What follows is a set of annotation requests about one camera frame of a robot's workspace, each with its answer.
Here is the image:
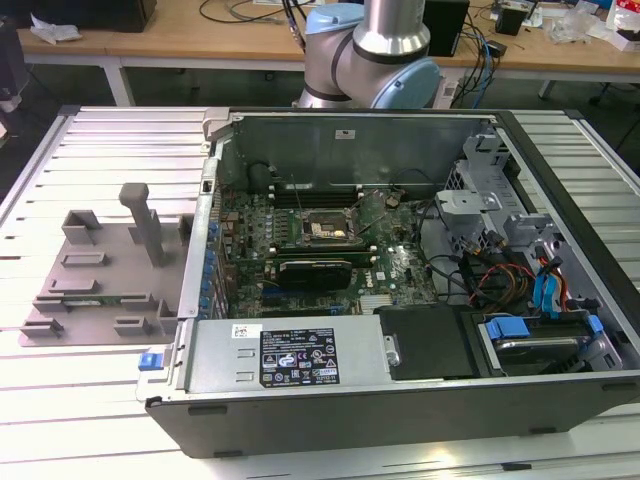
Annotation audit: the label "black plastic shroud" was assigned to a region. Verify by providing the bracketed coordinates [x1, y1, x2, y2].
[373, 304, 484, 382]

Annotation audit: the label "silver power supply unit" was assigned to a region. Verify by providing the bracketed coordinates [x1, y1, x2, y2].
[183, 318, 392, 395]

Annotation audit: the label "black RAM slot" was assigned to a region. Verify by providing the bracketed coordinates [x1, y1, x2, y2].
[268, 253, 377, 261]
[269, 189, 362, 196]
[268, 248, 377, 255]
[269, 183, 362, 191]
[269, 194, 362, 202]
[268, 242, 377, 250]
[268, 259, 377, 266]
[269, 200, 362, 207]

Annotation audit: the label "silver chipset heatsink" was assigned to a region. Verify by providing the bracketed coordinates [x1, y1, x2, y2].
[358, 293, 399, 315]

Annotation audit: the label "black desktop box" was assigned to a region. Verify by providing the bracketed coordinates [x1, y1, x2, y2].
[424, 0, 472, 59]

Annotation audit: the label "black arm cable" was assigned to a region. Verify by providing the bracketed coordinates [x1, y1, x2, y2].
[279, 0, 309, 51]

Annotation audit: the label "black graphics card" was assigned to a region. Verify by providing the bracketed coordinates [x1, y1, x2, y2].
[276, 257, 354, 291]

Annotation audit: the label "hard disk blue carrier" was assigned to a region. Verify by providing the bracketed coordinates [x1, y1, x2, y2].
[478, 314, 604, 377]

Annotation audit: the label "red yellow power wires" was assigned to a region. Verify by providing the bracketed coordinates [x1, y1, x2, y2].
[472, 262, 539, 306]

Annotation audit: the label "metal socket cover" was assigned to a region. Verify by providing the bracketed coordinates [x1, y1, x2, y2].
[349, 190, 388, 237]

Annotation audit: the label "thin black loop wire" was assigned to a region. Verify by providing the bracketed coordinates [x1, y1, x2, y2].
[393, 166, 438, 200]

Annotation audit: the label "metal drive cage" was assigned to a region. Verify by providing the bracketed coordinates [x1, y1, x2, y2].
[433, 132, 559, 261]

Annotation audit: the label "thick black braided cable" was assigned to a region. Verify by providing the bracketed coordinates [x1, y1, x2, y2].
[416, 197, 474, 306]

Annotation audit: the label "crumpled white paper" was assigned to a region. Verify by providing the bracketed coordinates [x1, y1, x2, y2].
[28, 12, 85, 47]

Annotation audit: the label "black PC case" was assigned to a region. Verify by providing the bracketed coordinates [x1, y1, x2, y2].
[134, 107, 640, 460]

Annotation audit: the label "small black device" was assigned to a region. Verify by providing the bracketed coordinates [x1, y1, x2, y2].
[498, 3, 527, 37]

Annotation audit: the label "black expansion slot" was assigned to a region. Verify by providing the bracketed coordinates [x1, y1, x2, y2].
[262, 298, 362, 307]
[249, 306, 364, 316]

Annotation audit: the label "green RAM stick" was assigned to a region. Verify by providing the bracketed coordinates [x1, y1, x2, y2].
[59, 296, 125, 307]

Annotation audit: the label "clear plastic bags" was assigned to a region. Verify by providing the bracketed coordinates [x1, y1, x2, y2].
[542, 7, 614, 44]

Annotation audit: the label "green motherboard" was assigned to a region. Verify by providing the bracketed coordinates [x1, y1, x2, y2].
[214, 182, 444, 320]

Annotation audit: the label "grey corner bracket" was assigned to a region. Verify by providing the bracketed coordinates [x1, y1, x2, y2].
[202, 107, 236, 147]

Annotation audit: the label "wooden desk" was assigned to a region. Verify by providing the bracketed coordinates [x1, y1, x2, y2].
[14, 0, 640, 109]

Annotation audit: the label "black equipment case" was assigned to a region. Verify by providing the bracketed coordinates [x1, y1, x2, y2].
[0, 0, 157, 32]

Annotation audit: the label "blue SATA cable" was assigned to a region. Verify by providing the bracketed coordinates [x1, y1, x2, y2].
[530, 272, 547, 314]
[543, 272, 564, 321]

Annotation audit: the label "red white package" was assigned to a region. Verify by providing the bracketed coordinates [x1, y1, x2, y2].
[605, 0, 640, 52]

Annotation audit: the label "grey parts rack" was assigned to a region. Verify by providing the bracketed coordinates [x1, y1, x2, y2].
[17, 182, 197, 350]

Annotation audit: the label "CPU socket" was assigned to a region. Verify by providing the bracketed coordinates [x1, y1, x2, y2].
[298, 207, 362, 247]

